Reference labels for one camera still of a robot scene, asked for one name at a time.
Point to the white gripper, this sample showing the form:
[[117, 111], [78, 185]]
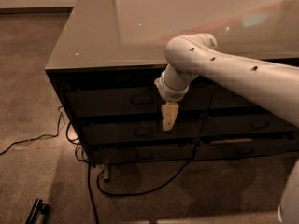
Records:
[[169, 92]]

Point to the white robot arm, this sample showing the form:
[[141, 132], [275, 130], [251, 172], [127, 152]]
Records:
[[272, 86]]

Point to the dark cabinet with glossy top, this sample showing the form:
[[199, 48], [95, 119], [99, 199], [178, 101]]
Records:
[[117, 44]]

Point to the metal cabinet leg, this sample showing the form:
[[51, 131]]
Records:
[[106, 173]]

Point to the black metal bar on floor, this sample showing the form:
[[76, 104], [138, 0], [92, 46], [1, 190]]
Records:
[[39, 213]]

